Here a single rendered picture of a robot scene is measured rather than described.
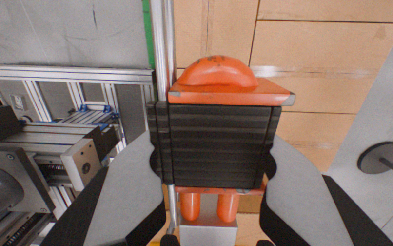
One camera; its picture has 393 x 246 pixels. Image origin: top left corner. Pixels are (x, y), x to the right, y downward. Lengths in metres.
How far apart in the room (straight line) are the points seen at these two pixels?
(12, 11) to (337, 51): 2.05
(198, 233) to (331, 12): 0.90
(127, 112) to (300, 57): 1.15
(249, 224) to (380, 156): 2.03
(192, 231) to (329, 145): 1.06
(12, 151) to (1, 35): 1.55
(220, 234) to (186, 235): 0.04
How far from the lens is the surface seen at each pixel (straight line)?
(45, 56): 1.82
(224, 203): 0.17
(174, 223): 0.18
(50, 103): 1.65
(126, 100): 1.29
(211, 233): 0.20
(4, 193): 0.62
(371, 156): 2.33
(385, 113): 2.15
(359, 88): 1.09
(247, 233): 0.52
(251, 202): 0.47
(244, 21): 0.79
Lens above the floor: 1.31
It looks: 64 degrees down
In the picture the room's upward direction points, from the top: 176 degrees counter-clockwise
